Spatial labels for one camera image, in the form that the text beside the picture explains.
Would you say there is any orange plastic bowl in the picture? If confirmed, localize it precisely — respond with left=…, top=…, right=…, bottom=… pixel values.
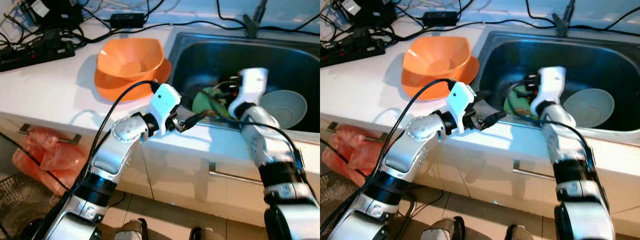
left=96, top=38, right=165, bottom=81
left=402, top=36, right=472, bottom=78

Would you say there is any flat black power brick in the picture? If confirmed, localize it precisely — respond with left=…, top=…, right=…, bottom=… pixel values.
left=422, top=11, right=458, bottom=27
left=110, top=13, right=146, bottom=28

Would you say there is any stainless steel sink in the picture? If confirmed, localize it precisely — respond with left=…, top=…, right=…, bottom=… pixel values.
left=167, top=31, right=321, bottom=136
left=472, top=30, right=640, bottom=146

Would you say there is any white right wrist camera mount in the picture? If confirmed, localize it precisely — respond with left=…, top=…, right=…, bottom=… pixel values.
left=227, top=67, right=269, bottom=120
left=530, top=66, right=568, bottom=117

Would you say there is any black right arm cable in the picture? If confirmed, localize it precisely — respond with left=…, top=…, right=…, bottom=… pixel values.
left=510, top=79, right=608, bottom=201
left=201, top=91, right=307, bottom=178

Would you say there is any green plate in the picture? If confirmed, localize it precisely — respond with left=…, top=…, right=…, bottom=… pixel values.
left=504, top=85, right=538, bottom=116
left=192, top=87, right=241, bottom=118

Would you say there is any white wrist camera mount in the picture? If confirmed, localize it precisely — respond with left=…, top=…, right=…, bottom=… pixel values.
left=148, top=83, right=182, bottom=137
left=530, top=66, right=568, bottom=117
left=227, top=67, right=269, bottom=120
left=446, top=81, right=478, bottom=134

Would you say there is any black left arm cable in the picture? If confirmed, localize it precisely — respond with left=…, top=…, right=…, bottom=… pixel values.
left=30, top=80, right=157, bottom=240
left=322, top=78, right=453, bottom=236

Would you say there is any dark wire basket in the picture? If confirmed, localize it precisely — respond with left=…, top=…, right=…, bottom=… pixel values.
left=320, top=172, right=353, bottom=236
left=0, top=172, right=61, bottom=240

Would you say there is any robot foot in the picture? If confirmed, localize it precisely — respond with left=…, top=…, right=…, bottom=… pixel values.
left=190, top=227, right=226, bottom=240
left=505, top=225, right=536, bottom=240
left=112, top=218, right=148, bottom=240
left=420, top=216, right=466, bottom=240

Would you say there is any white kitchen cabinet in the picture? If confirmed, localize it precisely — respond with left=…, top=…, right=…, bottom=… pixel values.
left=320, top=115, right=640, bottom=226
left=0, top=115, right=321, bottom=228

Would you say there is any black charger box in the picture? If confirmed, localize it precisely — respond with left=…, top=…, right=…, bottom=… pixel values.
left=27, top=0, right=83, bottom=31
left=340, top=0, right=393, bottom=28

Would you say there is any black power strip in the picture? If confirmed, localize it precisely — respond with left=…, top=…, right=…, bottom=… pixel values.
left=0, top=37, right=76, bottom=72
left=320, top=32, right=386, bottom=68

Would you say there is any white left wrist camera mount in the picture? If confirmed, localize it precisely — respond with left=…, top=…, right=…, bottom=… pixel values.
left=148, top=83, right=182, bottom=137
left=446, top=81, right=478, bottom=134

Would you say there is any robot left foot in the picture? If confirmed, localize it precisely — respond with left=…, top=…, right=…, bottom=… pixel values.
left=112, top=218, right=148, bottom=240
left=420, top=216, right=466, bottom=240

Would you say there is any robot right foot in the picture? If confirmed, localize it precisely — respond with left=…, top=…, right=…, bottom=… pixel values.
left=190, top=227, right=226, bottom=240
left=505, top=225, right=536, bottom=240

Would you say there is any orange plastic plate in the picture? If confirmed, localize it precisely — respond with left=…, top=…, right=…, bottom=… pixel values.
left=94, top=57, right=172, bottom=102
left=400, top=55, right=480, bottom=100

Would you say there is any dark metal faucet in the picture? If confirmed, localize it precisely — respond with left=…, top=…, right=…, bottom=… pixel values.
left=552, top=0, right=576, bottom=37
left=242, top=0, right=268, bottom=38

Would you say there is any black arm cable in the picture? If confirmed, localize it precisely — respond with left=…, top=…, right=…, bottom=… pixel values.
left=201, top=91, right=307, bottom=178
left=322, top=78, right=453, bottom=236
left=510, top=79, right=608, bottom=201
left=30, top=80, right=157, bottom=240

